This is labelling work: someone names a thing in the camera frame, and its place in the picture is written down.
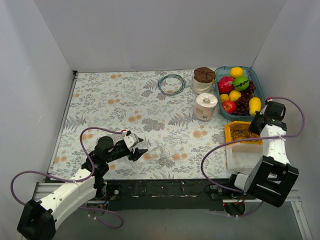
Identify white wire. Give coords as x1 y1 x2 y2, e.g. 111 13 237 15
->
142 139 183 166

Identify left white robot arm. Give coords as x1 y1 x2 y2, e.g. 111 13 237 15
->
17 132 147 240

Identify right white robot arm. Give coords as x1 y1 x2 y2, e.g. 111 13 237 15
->
226 100 299 207

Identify yellow mango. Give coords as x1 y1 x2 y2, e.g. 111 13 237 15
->
248 97 262 116

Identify dark purple grapes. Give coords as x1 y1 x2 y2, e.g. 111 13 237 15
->
235 80 256 116

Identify yellow plastic bin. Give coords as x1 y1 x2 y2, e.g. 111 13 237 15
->
224 121 260 143

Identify red apple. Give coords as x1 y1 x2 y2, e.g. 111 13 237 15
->
222 100 237 114

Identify yellow lemon centre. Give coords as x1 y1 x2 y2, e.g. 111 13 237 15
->
228 90 242 102

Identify floral table mat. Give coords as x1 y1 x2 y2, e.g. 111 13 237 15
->
51 70 231 180

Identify white plastic bin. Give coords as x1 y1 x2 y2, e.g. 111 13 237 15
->
225 142 263 175

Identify small yellow lemon left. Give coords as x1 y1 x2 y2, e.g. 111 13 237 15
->
220 93 230 104

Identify red pomegranate fruit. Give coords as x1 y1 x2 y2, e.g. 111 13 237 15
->
218 76 234 94

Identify yellow orange fruit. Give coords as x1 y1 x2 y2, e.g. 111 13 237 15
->
229 67 244 79

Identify white toilet paper roll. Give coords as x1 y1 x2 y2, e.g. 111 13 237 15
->
193 93 218 121

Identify brown topped white jar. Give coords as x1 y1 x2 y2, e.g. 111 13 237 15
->
191 67 216 95

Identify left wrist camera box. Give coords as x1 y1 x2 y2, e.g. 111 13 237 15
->
121 129 140 152

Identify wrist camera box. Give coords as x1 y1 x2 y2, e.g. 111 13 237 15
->
121 129 140 152
260 97 273 115

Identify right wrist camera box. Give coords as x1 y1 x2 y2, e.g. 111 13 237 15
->
260 97 273 115

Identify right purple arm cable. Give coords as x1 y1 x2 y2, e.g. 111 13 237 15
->
201 96 306 218

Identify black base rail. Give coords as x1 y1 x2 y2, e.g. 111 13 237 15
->
32 174 301 213

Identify coiled green blue wire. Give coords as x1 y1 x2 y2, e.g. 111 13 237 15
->
157 73 187 97

